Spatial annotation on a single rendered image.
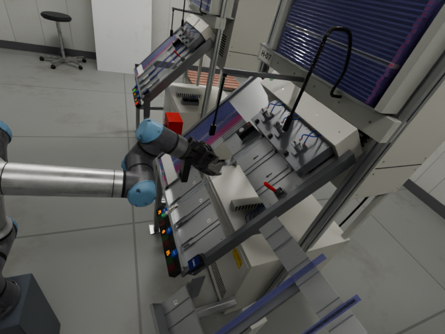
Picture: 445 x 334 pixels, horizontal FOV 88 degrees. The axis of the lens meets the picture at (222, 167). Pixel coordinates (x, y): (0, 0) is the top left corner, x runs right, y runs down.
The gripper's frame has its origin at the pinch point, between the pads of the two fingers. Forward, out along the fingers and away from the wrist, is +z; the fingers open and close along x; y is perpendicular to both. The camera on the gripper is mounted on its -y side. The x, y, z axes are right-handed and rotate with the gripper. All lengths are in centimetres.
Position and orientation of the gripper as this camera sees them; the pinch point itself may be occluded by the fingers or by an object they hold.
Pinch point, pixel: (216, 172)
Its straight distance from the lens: 92.6
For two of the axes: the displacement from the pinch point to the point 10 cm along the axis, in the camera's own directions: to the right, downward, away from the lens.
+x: -3.9, -6.1, 6.9
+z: 6.5, 3.5, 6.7
